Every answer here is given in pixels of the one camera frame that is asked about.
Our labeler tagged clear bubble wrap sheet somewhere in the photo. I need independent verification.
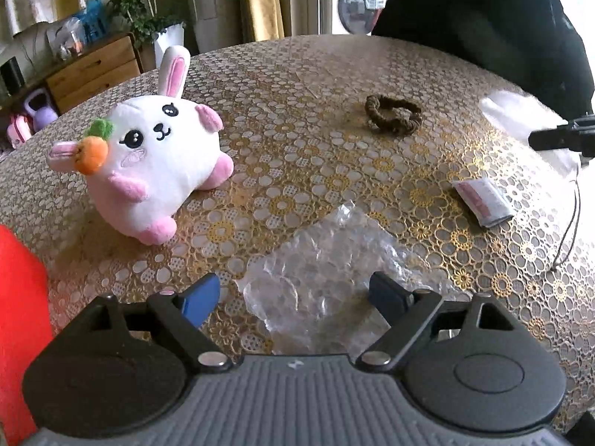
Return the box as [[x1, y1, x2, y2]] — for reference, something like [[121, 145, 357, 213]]
[[237, 201, 471, 356]]

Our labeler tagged patterned lace tablecloth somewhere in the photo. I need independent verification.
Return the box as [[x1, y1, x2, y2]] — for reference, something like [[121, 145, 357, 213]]
[[1, 35, 594, 428]]

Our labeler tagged small pink white packet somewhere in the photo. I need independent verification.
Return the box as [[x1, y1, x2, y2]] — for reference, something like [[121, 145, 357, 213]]
[[452, 178, 514, 229]]

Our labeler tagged white pink bunny plush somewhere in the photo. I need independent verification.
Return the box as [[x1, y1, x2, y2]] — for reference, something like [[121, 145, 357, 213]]
[[47, 45, 234, 246]]

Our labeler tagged brown hair scrunchie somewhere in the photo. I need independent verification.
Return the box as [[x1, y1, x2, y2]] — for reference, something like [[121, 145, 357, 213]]
[[364, 94, 422, 137]]

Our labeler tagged red cardboard box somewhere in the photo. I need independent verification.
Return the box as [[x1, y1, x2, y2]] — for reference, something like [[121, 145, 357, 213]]
[[1, 227, 52, 445]]

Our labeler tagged purple kettlebell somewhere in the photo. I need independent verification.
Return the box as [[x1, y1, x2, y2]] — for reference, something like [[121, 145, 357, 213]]
[[23, 88, 58, 132]]

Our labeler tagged pink toy case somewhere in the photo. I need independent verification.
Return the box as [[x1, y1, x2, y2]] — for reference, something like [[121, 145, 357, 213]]
[[6, 114, 33, 149]]

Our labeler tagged wooden tv cabinet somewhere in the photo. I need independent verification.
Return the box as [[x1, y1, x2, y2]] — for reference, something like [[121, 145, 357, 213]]
[[1, 33, 143, 115]]

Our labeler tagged white plant pot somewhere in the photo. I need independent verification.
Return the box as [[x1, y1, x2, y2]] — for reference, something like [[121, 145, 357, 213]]
[[153, 23, 184, 68]]

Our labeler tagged white standing air conditioner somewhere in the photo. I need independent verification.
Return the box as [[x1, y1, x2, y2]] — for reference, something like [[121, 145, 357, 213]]
[[189, 0, 243, 54]]

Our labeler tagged black speaker cylinder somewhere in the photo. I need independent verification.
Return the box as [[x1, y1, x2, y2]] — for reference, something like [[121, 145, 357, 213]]
[[0, 56, 25, 97]]

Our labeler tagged blue gift bag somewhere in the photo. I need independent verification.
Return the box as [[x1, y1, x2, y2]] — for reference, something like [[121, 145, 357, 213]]
[[75, 0, 109, 44]]

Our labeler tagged green potted plant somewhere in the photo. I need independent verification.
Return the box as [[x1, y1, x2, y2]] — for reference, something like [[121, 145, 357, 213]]
[[80, 0, 188, 49]]

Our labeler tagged yellow curtain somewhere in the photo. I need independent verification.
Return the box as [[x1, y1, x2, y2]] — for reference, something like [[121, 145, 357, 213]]
[[239, 0, 284, 42]]

